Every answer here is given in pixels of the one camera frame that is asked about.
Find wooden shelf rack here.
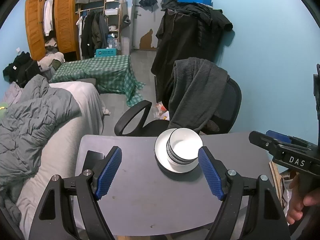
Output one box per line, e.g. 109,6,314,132
103,0,126,55

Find dark hanging clothes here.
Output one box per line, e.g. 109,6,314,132
76,10,111,59

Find white hanging shirt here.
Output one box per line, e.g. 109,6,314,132
43,0,54,37

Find white bed sheet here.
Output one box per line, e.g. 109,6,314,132
16,81,111,240

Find green checkered cloth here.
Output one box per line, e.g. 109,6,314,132
50,54,146,107

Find grey door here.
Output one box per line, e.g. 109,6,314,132
131,0,181,52

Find light wooden boards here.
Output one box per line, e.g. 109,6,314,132
269,161,292,207

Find dark grey towel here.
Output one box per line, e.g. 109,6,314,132
168,57,231,134

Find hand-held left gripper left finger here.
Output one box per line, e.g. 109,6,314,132
29,146,122,240

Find black clothes pile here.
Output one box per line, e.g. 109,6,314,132
3,51,42,88

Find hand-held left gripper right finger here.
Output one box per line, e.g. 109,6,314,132
198,146,292,240

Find crumpled plastic bag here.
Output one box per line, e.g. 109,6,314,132
153,102,171,121

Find lilac cloth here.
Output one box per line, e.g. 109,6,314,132
2,82,23,106

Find wooden wardrobe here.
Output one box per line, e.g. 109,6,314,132
24,0,83,62

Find black smartphone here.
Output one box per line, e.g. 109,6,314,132
83,150,105,177

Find person's right hand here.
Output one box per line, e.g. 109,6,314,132
286,174,318,225

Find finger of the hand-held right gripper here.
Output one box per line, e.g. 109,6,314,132
249,131,284,158
266,130,313,151

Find black mesh office chair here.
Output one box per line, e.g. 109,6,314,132
114,77,242,137

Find grey duvet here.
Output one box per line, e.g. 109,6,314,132
0,74,83,188

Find black umbrella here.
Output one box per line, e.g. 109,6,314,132
139,0,158,13

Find beige clothes pile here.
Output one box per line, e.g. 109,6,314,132
39,52,66,72

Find black coats pile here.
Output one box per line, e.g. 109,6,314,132
151,0,234,105

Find teal box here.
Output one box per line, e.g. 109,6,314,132
96,49,118,58

